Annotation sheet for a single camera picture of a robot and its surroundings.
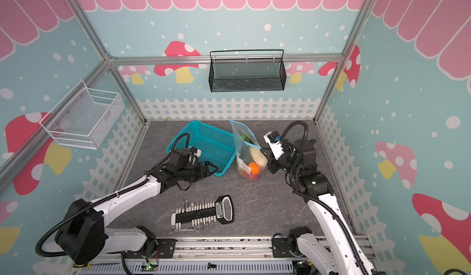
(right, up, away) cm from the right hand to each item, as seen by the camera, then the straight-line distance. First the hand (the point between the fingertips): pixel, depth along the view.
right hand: (263, 148), depth 70 cm
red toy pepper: (-3, -14, +15) cm, 21 cm away
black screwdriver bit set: (-27, -31, +13) cm, 42 cm away
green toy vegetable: (-8, -12, +18) cm, 24 cm away
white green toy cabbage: (-1, -5, +15) cm, 16 cm away
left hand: (-21, -12, +13) cm, 28 cm away
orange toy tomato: (-2, -10, +10) cm, 14 cm away
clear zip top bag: (-7, +3, +15) cm, 17 cm away
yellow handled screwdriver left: (-68, -45, 0) cm, 81 cm away
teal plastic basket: (-23, 0, +37) cm, 44 cm away
